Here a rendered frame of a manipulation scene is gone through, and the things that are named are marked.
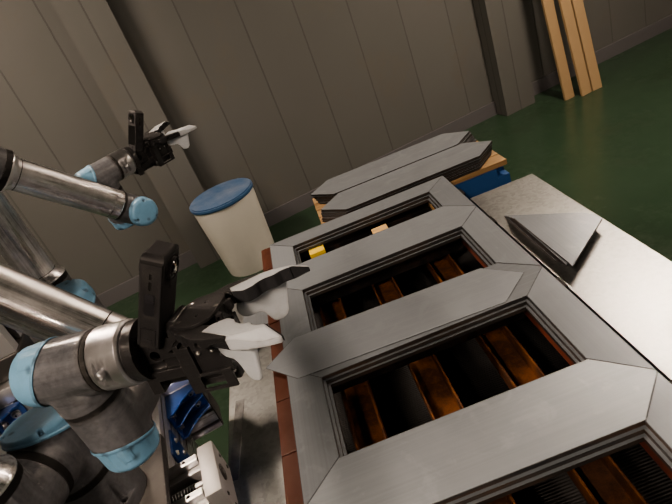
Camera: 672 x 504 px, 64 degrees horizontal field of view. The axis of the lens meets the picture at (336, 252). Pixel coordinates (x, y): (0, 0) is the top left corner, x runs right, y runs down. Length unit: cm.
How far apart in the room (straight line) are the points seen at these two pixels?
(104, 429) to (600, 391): 90
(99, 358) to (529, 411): 83
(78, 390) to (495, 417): 80
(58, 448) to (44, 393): 32
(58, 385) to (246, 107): 374
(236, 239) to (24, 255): 239
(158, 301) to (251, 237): 324
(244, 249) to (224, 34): 156
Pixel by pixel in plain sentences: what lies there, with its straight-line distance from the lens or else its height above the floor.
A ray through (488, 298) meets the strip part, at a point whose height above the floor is 85.
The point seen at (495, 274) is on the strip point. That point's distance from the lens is 154.
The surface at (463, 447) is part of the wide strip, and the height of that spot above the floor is 85.
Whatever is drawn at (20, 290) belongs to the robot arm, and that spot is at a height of 150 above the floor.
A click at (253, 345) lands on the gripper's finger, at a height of 146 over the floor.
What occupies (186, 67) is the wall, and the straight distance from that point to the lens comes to 421.
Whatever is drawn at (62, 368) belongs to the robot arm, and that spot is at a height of 146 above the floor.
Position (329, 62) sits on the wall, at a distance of 445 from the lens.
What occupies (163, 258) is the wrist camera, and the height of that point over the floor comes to 154.
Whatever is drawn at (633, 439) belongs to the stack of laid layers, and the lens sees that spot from 116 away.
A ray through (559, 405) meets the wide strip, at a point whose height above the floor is 85.
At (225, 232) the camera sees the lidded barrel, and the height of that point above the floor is 38.
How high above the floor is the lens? 174
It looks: 28 degrees down
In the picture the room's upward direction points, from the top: 22 degrees counter-clockwise
